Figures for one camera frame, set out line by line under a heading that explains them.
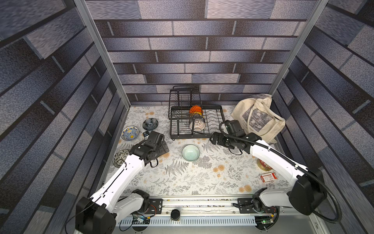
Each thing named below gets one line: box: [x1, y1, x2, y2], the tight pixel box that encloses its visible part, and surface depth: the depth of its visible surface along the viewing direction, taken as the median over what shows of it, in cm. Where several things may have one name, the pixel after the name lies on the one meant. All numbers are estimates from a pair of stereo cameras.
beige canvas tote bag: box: [230, 94, 286, 146], surface depth 99 cm
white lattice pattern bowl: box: [189, 117, 206, 132], surface depth 106 cm
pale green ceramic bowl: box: [181, 144, 201, 162], surface depth 92 cm
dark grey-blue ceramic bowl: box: [142, 117, 159, 131], surface depth 106 cm
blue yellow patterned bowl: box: [120, 125, 140, 141], surface depth 102 cm
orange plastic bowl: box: [188, 104, 203, 116], surface depth 112 cm
